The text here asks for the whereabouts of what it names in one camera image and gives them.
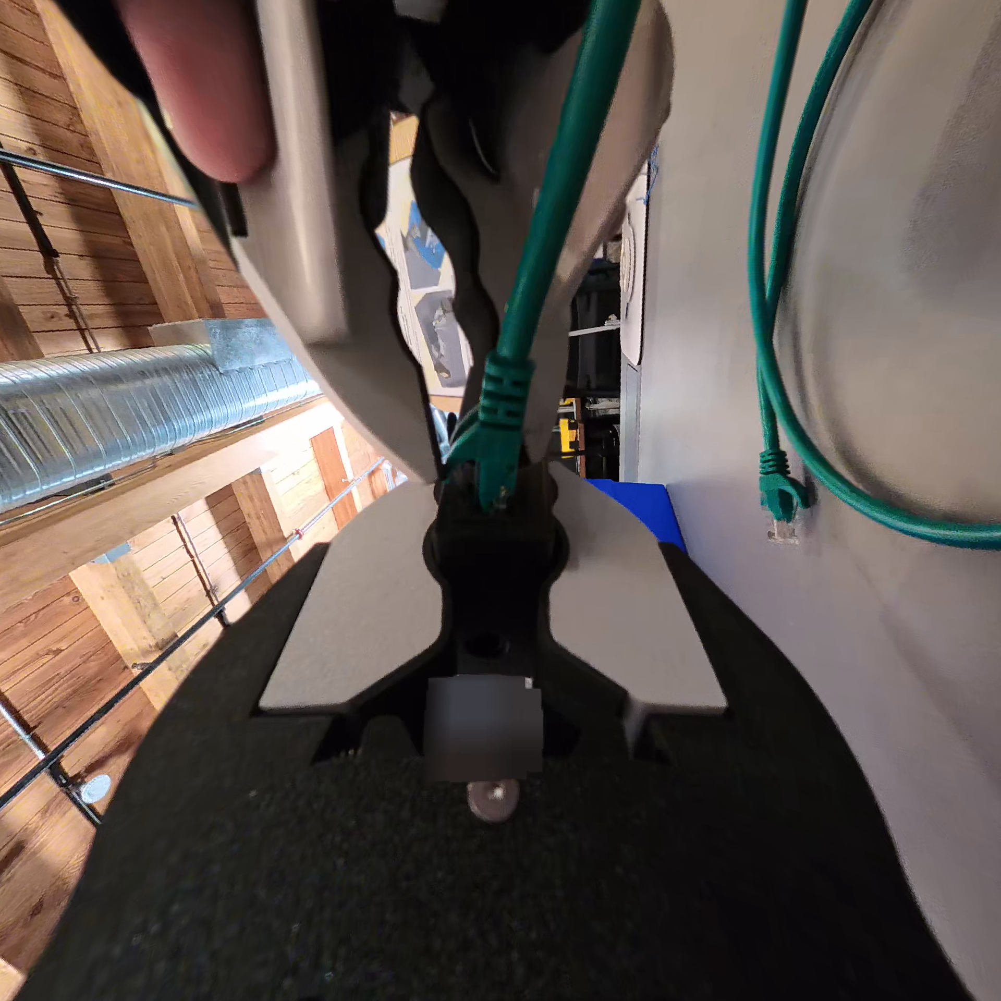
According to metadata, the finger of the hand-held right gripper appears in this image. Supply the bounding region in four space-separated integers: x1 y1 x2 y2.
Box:
233 0 441 483
413 0 675 464

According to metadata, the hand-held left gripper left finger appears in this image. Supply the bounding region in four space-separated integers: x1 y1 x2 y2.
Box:
257 481 456 755

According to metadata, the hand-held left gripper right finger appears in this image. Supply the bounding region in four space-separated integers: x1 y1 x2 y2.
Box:
534 461 730 757

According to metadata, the black network switch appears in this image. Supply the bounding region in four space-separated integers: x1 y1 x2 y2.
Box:
424 460 569 679

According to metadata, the green ethernet cable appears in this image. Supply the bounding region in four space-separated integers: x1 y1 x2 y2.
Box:
444 0 1001 550

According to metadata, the person's right hand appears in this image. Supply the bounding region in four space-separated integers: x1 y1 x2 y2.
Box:
116 0 276 184

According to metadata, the blue plastic bin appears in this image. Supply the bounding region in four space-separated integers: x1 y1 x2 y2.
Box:
585 477 689 554

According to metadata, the silver ventilation duct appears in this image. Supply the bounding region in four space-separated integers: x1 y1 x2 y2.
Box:
0 343 323 515

